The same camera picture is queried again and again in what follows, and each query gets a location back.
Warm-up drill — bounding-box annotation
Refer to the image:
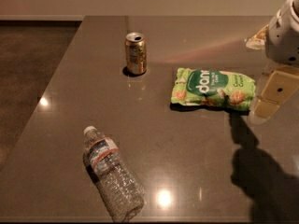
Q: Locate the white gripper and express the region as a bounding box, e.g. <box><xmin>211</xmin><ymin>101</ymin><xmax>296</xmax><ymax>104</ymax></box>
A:
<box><xmin>245</xmin><ymin>0</ymin><xmax>299</xmax><ymax>119</ymax></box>

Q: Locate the orange soda can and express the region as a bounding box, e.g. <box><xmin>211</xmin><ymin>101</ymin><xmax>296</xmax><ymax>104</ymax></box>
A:
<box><xmin>125</xmin><ymin>32</ymin><xmax>147</xmax><ymax>76</ymax></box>

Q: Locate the green snack bag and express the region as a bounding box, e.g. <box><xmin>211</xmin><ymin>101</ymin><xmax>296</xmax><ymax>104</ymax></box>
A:
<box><xmin>171</xmin><ymin>68</ymin><xmax>256</xmax><ymax>111</ymax></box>

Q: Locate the clear plastic water bottle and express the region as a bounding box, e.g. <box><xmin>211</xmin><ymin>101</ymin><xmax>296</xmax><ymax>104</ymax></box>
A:
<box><xmin>83</xmin><ymin>126</ymin><xmax>145</xmax><ymax>223</ymax></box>

